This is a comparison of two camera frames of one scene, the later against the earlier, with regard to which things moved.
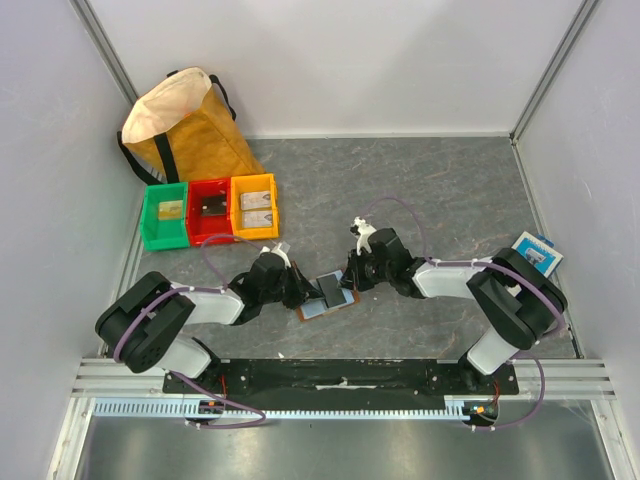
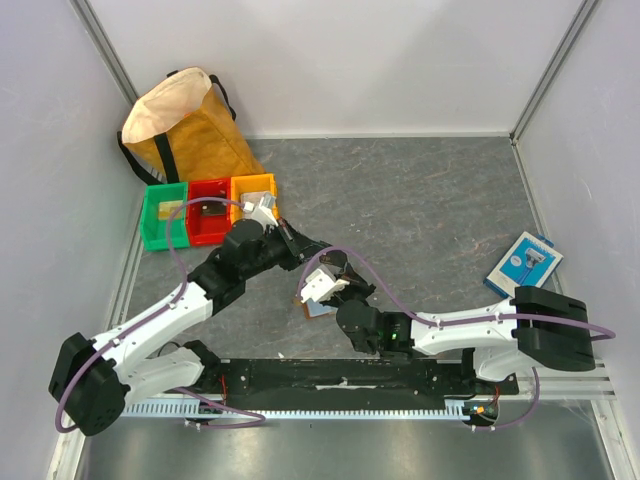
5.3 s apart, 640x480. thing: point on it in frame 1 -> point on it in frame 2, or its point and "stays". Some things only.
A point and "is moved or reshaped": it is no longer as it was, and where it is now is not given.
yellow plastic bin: [249, 184] stays
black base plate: [342, 379] stays
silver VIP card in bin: [255, 200] stays
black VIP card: [213, 205] stays
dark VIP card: [331, 292] is moved or reshaped
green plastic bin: [164, 234] stays
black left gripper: [302, 285] -> [302, 247]
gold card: [168, 210] stays
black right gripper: [355, 273] -> [351, 282]
